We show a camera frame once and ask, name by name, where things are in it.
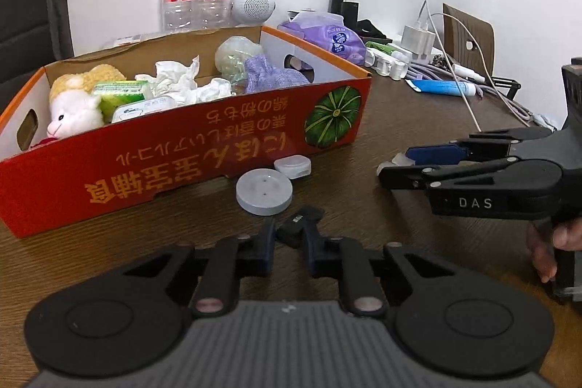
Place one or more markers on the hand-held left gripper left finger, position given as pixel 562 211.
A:
pixel 268 245

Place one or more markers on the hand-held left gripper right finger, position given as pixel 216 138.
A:
pixel 312 252

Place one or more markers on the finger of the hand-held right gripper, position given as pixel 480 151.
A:
pixel 409 179
pixel 432 154

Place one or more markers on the small white plastic piece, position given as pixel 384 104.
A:
pixel 399 161

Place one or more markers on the small black plastic part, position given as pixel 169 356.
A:
pixel 298 224

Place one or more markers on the red cardboard box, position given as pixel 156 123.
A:
pixel 182 172

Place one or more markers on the white tissue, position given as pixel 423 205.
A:
pixel 170 76
pixel 214 90

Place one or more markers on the white wet wipes pack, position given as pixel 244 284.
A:
pixel 145 109

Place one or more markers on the green pocket tissue packet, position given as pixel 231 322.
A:
pixel 120 93

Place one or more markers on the white and tan plush alpaca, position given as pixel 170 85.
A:
pixel 72 110

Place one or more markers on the person's right hand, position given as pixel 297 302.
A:
pixel 568 235

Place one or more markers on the grey round disc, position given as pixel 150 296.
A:
pixel 265 191

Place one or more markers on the blue toothpaste tube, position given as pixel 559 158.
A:
pixel 443 88

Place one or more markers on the small white rounded case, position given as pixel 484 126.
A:
pixel 293 166

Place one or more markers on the white plastic clips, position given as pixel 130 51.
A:
pixel 386 63

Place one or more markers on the brown chair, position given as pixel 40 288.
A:
pixel 473 35

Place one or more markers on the purple tissue pack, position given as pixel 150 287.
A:
pixel 323 35

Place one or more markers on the black cylinder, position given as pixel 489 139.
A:
pixel 338 0
pixel 351 13

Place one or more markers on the crumpled clear plastic bag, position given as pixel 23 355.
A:
pixel 236 54

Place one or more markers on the white round speaker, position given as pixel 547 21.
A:
pixel 253 5

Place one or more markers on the black chair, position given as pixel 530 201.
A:
pixel 27 6

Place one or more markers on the white wall charger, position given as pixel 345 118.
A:
pixel 416 40

